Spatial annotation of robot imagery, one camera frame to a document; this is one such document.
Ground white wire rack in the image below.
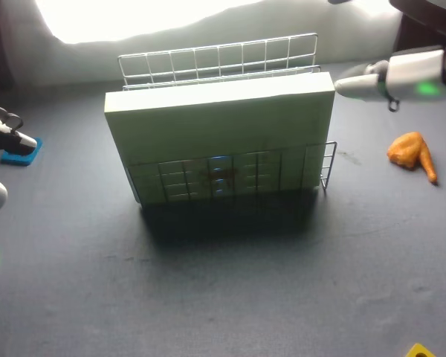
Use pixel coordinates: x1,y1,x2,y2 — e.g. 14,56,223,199
117,33,337,205

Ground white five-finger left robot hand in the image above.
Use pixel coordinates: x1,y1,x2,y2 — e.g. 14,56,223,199
0,98,38,215

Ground yellow block with two holes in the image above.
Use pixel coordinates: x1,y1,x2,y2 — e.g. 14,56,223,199
406,342,436,357

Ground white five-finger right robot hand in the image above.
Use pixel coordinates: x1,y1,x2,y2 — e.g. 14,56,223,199
334,0,446,112

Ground light green board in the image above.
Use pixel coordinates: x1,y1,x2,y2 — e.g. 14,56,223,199
104,71,336,205

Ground grey table cloth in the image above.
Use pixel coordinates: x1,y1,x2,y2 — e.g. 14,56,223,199
0,59,446,357

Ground blue perforated block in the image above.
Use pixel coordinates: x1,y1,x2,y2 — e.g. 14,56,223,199
0,137,44,167

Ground orange toy chicken wing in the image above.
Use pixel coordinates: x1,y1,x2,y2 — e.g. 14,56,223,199
387,132,439,185

